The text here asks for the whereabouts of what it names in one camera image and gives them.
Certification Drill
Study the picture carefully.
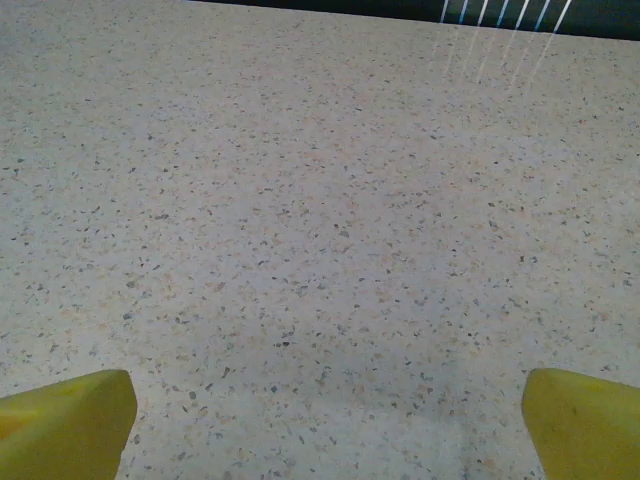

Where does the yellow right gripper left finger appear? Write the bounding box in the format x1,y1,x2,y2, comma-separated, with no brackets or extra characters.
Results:
0,368,139,480

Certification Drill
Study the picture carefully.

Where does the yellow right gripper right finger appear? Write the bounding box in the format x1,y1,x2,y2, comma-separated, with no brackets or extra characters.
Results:
521,367,640,480

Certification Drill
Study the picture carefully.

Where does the dark panel with circuit lines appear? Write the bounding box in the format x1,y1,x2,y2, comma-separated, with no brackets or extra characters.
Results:
184,0,640,39

